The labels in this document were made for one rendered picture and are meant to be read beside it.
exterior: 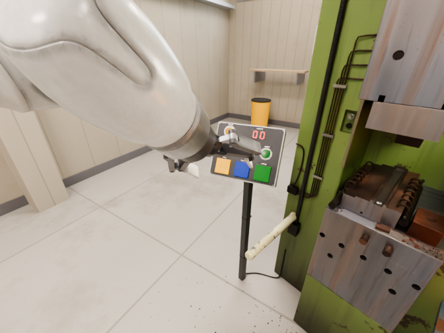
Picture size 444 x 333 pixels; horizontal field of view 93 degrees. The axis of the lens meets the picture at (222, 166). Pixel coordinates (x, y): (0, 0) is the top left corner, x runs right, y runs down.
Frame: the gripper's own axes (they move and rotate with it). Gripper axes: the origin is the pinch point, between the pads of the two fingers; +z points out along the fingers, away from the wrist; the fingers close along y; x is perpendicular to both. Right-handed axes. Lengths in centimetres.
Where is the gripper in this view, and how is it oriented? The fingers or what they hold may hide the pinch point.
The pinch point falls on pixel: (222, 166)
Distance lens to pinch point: 50.8
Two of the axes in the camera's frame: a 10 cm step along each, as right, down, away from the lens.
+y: -9.5, 1.8, 2.4
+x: 1.1, 9.5, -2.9
